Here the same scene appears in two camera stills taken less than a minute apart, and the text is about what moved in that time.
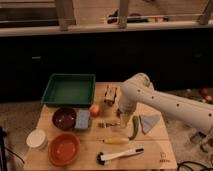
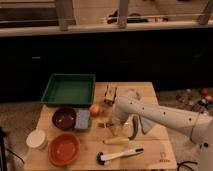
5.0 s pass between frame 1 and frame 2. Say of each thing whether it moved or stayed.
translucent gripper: moved
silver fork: stayed
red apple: stayed
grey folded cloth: stayed
